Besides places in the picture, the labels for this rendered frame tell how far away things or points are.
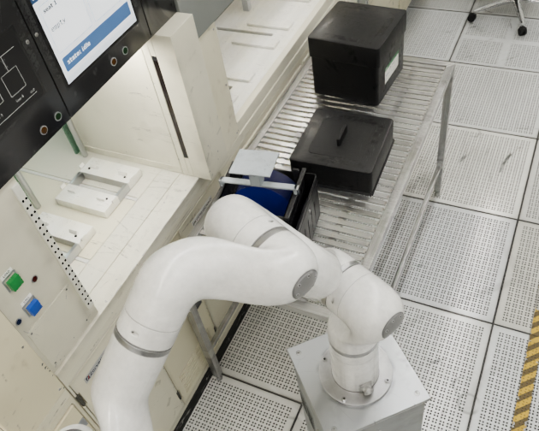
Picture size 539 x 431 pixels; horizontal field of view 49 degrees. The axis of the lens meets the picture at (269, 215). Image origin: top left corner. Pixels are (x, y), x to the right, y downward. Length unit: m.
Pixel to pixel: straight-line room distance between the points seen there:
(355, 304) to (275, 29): 1.67
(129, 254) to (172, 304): 0.99
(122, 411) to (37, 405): 0.74
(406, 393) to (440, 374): 0.90
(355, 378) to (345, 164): 0.74
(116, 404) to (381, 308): 0.55
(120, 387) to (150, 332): 0.10
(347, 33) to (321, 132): 0.42
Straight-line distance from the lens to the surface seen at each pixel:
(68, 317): 1.62
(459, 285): 2.70
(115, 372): 0.90
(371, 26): 2.30
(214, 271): 0.84
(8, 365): 1.51
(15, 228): 1.40
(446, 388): 2.44
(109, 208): 1.94
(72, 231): 1.90
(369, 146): 1.99
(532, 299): 2.71
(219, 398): 2.46
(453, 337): 2.55
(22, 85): 1.33
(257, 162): 1.64
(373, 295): 1.20
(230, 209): 0.93
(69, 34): 1.42
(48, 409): 1.69
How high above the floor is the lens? 2.17
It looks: 47 degrees down
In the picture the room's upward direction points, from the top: 11 degrees counter-clockwise
